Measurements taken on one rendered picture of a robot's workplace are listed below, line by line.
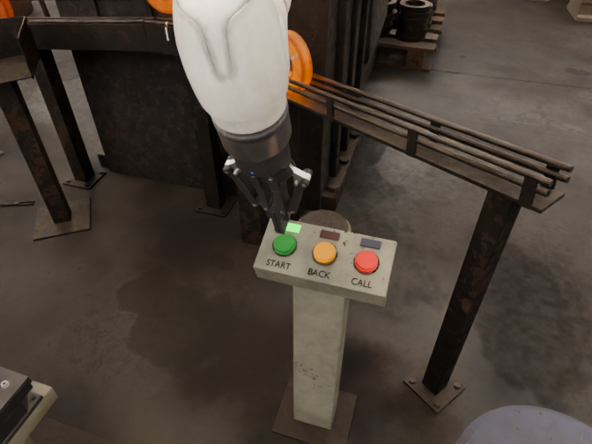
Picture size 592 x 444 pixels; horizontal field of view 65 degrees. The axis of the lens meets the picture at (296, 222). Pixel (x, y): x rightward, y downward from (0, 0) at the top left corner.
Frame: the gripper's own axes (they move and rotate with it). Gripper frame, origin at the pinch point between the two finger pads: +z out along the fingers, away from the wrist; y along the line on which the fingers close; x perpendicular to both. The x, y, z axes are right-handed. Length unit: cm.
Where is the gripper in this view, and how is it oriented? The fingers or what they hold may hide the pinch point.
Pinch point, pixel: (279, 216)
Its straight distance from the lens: 76.1
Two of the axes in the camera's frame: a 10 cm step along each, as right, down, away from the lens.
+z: 1.1, 4.8, 8.7
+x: -2.7, 8.6, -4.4
